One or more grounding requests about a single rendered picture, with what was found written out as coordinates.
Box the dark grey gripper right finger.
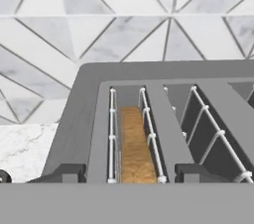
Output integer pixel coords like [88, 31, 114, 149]
[174, 163, 232, 184]

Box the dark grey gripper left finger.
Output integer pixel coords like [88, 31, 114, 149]
[27, 163, 87, 184]

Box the grey toaster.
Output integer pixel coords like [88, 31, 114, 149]
[41, 59, 254, 184]

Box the brown bread slice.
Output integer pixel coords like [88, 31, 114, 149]
[118, 105, 158, 184]

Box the black toaster lever knob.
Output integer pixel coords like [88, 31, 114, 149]
[0, 168, 13, 184]

